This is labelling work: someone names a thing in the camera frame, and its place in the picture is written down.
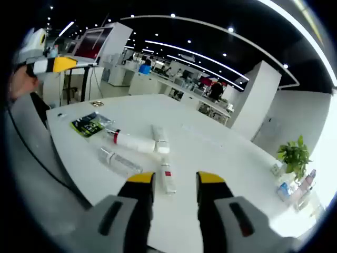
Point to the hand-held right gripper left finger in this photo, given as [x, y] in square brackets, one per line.
[131, 210]

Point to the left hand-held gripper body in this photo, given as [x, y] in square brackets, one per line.
[33, 44]

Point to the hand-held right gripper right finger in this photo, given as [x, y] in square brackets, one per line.
[218, 210]

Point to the clear skincare bottle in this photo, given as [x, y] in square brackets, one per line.
[119, 160]

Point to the white red-ringed skincare bottle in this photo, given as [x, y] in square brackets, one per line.
[134, 142]

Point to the silver sachet packet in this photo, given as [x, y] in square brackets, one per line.
[106, 121]

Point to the white skincare tube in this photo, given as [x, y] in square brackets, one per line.
[159, 138]

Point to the blue storage box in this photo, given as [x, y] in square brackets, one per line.
[144, 69]

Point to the person's left hand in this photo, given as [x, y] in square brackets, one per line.
[22, 83]

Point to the white standing desk black legs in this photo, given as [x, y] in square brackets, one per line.
[79, 67]

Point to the monitor with red screen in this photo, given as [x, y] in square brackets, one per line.
[92, 43]

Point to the gold foil packet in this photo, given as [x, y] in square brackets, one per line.
[97, 103]

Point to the green black sachet packet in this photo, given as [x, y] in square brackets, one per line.
[87, 125]

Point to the blue white box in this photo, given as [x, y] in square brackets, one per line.
[284, 191]

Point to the small bottles near plant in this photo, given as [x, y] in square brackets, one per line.
[304, 187]

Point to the potted green plant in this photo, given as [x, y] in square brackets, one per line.
[295, 155]

